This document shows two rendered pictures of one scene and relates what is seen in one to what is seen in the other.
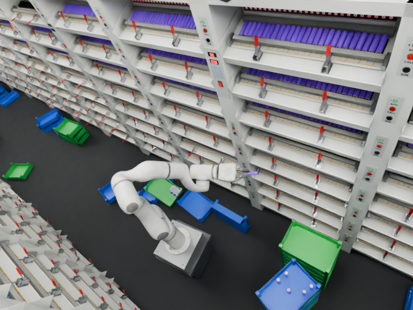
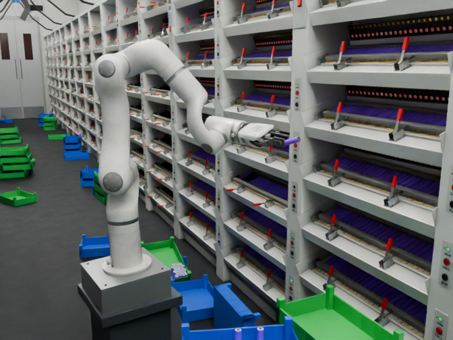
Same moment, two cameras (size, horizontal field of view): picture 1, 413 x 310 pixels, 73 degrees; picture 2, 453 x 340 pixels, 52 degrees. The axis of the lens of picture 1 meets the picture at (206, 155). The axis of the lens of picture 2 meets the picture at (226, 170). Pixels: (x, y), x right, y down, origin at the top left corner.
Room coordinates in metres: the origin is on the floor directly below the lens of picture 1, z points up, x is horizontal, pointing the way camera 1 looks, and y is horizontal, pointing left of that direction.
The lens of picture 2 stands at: (-0.71, -0.23, 1.15)
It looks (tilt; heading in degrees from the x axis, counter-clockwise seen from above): 13 degrees down; 10
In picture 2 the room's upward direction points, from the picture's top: straight up
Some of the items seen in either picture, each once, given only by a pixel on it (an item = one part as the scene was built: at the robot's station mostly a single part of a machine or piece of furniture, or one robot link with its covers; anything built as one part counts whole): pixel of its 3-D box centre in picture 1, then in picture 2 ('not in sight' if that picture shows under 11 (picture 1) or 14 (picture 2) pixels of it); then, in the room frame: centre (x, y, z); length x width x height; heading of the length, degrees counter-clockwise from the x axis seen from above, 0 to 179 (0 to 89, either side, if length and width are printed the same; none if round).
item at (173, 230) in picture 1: (158, 221); (121, 187); (0.92, 0.45, 0.69); 0.19 x 0.12 x 0.24; 11
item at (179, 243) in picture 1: (173, 236); (125, 242); (0.89, 0.44, 0.48); 0.19 x 0.19 x 0.18
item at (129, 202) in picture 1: (144, 213); (114, 125); (0.85, 0.44, 0.94); 0.16 x 0.12 x 0.50; 11
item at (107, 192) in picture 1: (115, 187); (105, 243); (1.90, 0.99, 0.04); 0.30 x 0.20 x 0.08; 111
